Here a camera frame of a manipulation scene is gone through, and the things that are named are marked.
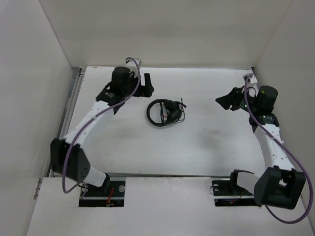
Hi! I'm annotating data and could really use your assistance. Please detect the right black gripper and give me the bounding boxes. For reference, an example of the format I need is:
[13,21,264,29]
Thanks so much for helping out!
[215,85,259,113]

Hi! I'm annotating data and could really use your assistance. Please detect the black headphones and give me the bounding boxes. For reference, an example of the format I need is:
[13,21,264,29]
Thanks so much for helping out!
[146,99,187,127]

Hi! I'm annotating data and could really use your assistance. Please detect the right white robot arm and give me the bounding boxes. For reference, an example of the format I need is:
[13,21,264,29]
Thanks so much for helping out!
[215,86,306,209]

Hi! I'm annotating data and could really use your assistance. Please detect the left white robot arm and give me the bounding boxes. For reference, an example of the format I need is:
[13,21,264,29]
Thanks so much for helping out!
[50,66,154,195]

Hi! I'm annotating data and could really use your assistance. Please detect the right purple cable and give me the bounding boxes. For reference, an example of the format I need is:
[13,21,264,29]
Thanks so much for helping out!
[245,73,315,225]

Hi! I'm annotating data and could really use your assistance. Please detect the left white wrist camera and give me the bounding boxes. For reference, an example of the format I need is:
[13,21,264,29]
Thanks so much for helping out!
[125,58,142,74]

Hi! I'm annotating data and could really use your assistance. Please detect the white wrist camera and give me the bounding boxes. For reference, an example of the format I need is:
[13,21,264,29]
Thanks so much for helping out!
[243,73,258,91]
[125,58,142,74]

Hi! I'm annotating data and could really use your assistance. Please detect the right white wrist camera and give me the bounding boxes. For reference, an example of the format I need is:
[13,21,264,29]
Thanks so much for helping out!
[243,73,258,91]

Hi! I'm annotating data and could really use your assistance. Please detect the left aluminium rail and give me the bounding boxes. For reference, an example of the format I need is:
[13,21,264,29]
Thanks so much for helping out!
[33,67,86,200]

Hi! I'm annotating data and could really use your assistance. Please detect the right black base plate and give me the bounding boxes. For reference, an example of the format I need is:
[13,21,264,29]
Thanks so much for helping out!
[209,178,261,207]

